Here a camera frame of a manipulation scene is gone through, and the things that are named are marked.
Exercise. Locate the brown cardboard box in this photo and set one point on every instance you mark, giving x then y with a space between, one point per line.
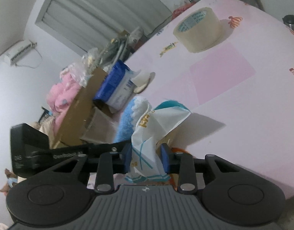
77 110

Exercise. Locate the cream cloth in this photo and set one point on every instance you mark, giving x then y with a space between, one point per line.
43 129

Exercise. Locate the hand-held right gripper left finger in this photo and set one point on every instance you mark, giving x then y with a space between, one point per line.
127 158

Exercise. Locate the dark metal flask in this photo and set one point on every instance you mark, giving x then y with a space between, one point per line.
292 24

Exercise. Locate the white and blue towel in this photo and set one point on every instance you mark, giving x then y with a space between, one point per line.
129 119

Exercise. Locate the pile of grey clothes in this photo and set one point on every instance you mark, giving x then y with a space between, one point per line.
124 43

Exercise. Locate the white snack packet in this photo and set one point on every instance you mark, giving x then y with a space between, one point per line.
156 129

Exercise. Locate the clear packing tape roll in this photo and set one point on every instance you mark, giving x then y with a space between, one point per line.
199 31

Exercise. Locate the white air conditioner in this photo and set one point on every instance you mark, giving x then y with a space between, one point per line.
19 51

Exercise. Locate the pink printed tablecloth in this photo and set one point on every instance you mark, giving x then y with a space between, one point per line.
233 95

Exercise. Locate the crinkled clear plastic bag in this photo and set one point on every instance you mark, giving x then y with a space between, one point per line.
91 64

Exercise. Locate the orange plastic bag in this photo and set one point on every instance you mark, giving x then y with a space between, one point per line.
182 9

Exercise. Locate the grey curtain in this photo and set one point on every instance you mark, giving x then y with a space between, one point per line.
99 12

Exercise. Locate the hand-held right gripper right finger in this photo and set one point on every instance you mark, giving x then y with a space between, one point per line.
165 158

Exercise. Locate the pink plush toy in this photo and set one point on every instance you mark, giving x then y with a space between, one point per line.
63 95

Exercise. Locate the blue tissue pack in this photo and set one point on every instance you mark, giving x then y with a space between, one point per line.
115 86

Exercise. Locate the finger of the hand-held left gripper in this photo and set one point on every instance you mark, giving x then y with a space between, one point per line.
94 148

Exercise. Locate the white round container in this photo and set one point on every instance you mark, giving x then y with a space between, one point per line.
143 81

